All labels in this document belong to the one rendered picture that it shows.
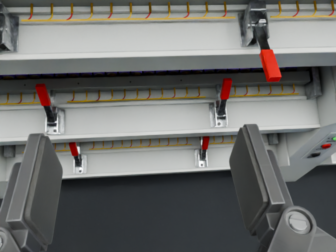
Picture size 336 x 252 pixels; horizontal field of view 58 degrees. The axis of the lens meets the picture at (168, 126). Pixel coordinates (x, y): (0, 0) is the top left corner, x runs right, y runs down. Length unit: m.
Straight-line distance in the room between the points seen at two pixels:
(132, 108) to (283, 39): 0.26
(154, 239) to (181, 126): 0.36
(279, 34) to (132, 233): 0.57
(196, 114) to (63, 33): 0.26
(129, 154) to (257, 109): 0.30
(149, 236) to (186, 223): 0.10
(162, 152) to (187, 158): 0.06
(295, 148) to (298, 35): 0.33
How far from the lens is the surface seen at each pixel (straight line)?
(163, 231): 0.78
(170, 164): 0.68
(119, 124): 0.50
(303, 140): 0.64
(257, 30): 0.34
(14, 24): 0.37
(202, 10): 0.36
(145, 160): 0.68
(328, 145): 0.66
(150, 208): 0.79
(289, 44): 0.38
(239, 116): 0.53
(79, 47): 0.35
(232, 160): 0.15
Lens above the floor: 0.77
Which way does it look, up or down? 62 degrees down
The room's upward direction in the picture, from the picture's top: 6 degrees clockwise
